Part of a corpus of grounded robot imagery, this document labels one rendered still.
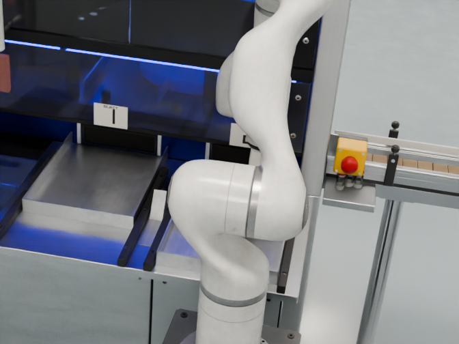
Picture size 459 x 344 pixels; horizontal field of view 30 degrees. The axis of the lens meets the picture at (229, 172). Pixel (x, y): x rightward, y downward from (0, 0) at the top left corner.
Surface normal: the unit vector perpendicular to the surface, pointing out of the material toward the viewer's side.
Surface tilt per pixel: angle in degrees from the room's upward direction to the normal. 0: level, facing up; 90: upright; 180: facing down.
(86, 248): 0
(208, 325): 90
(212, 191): 53
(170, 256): 90
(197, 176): 31
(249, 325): 90
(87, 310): 90
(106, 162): 0
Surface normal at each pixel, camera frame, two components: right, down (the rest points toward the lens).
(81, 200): 0.07, -0.86
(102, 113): -0.17, 0.49
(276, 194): -0.12, -0.18
